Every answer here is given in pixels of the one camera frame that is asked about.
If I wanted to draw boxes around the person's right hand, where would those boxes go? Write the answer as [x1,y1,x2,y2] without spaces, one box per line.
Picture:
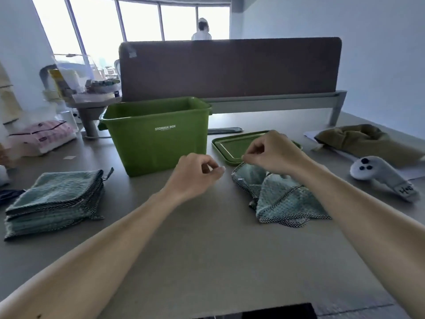
[241,130,314,178]

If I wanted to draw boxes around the person's left hand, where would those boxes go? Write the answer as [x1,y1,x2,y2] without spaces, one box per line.
[162,153,226,205]

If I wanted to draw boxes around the green plastic storage box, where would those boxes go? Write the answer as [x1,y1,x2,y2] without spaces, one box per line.
[98,97,213,178]

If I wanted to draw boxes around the person's left forearm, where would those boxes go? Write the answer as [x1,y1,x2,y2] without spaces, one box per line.
[0,191,180,319]

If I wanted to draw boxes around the person's right forearm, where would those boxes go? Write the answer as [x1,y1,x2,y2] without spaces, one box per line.
[294,162,425,319]

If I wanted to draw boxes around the clear plastic organizer box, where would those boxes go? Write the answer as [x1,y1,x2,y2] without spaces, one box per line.
[53,53,122,103]

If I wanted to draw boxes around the person's black trousers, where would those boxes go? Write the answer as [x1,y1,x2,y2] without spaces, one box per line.
[199,303,318,319]

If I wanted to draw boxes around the green flat plastic lid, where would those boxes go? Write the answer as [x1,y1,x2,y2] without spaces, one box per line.
[211,130,303,165]

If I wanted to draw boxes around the grey desk riser shelf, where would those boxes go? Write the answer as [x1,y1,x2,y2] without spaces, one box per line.
[65,90,348,138]

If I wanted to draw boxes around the black phone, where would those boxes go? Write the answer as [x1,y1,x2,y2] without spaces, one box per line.
[207,127,244,135]

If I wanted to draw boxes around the olive cloth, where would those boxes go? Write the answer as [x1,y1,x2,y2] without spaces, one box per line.
[313,124,425,168]

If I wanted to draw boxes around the brown desk divider panel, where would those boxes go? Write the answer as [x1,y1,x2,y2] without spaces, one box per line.
[118,37,343,103]

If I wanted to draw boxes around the white controller with label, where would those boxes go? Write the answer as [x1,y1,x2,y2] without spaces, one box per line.
[350,156,420,203]

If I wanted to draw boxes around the pink tissue pack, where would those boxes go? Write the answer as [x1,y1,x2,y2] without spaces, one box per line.
[8,120,77,156]

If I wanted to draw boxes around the glass jar white lid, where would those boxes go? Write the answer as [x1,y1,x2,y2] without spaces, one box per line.
[42,89,62,103]

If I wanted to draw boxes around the yellow wipes canister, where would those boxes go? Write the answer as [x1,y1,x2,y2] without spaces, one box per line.
[49,69,70,98]

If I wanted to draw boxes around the large glass window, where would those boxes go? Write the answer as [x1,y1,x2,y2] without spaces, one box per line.
[31,0,231,69]

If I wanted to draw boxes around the grey office chair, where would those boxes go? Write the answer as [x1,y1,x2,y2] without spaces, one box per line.
[39,64,59,83]

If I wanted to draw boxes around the blue foil wrapper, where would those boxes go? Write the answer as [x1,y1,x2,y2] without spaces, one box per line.
[0,189,26,206]

